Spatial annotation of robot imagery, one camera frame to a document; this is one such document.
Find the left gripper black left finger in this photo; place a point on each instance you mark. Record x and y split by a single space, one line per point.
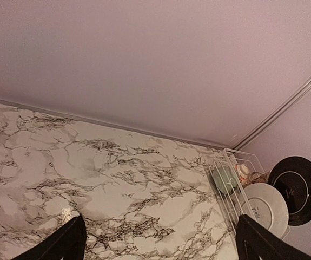
66 243

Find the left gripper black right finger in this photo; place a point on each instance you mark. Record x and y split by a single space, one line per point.
253 241

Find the pale green flower bowl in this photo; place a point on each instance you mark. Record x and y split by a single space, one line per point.
225 179

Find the aluminium right corner post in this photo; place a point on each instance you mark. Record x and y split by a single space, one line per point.
276 114

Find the black rimmed cream plate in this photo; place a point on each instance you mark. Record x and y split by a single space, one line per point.
292 178

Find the white wire dish rack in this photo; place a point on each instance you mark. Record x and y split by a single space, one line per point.
230 157

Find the red green leaf plate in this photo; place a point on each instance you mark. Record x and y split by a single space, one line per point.
267 205

